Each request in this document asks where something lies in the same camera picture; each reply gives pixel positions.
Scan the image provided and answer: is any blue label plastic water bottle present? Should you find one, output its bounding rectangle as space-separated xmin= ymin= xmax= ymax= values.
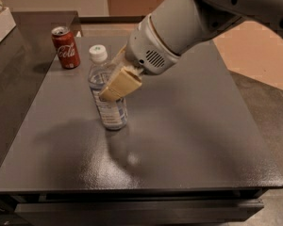
xmin=88 ymin=44 xmax=127 ymax=130

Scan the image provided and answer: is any white box at left edge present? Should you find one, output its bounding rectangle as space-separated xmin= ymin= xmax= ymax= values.
xmin=0 ymin=8 xmax=16 ymax=42

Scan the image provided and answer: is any red Coca-Cola can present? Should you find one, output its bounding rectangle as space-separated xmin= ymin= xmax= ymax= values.
xmin=51 ymin=26 xmax=80 ymax=69

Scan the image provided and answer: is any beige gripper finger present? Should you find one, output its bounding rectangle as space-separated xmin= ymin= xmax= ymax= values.
xmin=111 ymin=46 xmax=126 ymax=67
xmin=100 ymin=65 xmax=142 ymax=102

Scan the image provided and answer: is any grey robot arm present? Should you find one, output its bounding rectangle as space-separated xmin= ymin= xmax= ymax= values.
xmin=100 ymin=0 xmax=283 ymax=101

